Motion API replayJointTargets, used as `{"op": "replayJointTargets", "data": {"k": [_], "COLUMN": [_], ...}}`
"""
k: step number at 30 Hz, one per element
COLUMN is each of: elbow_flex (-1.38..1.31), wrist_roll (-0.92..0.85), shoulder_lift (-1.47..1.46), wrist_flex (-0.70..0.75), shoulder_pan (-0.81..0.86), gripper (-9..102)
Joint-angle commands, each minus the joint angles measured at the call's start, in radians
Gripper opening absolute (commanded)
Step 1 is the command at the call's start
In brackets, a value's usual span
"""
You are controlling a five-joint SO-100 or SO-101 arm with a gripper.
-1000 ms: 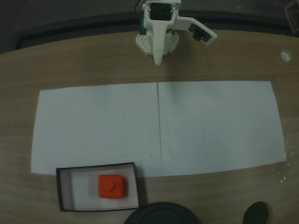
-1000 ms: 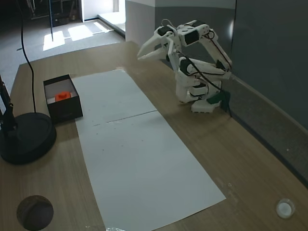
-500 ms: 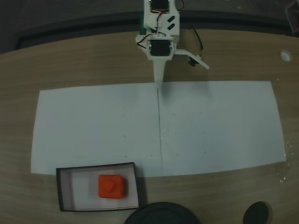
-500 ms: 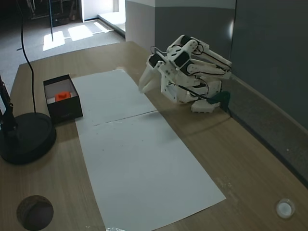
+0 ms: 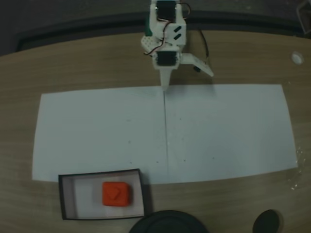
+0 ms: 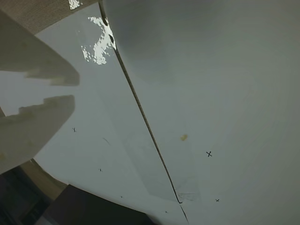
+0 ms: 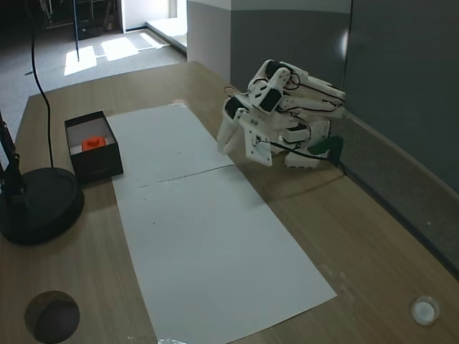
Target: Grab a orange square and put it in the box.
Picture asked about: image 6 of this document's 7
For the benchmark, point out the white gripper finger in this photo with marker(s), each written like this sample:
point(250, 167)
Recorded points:
point(30, 133)
point(30, 54)

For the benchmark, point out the clear tape strip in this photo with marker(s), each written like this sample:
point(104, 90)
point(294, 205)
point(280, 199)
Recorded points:
point(140, 152)

